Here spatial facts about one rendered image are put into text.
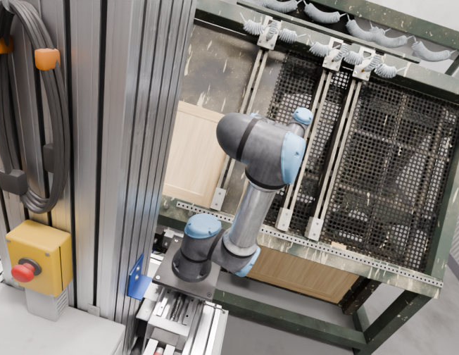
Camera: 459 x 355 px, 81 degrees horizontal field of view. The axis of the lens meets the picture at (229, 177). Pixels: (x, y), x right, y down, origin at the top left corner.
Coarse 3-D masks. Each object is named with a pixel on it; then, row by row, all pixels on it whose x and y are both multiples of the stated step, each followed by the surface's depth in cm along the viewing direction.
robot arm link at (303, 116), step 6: (300, 108) 104; (306, 108) 105; (294, 114) 103; (300, 114) 102; (306, 114) 102; (312, 114) 103; (294, 120) 103; (300, 120) 102; (306, 120) 101; (306, 126) 104
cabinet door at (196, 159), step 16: (192, 112) 163; (208, 112) 163; (176, 128) 162; (192, 128) 162; (208, 128) 163; (176, 144) 161; (192, 144) 162; (208, 144) 162; (176, 160) 161; (192, 160) 161; (208, 160) 162; (224, 160) 162; (176, 176) 160; (192, 176) 161; (208, 176) 161; (176, 192) 159; (192, 192) 160; (208, 192) 160
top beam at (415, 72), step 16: (208, 0) 159; (208, 16) 162; (224, 16) 159; (240, 16) 159; (256, 16) 160; (240, 32) 168; (304, 32) 161; (288, 48) 169; (304, 48) 164; (352, 48) 162; (400, 64) 162; (400, 80) 167; (416, 80) 162; (432, 80) 163; (448, 80) 163; (448, 96) 168
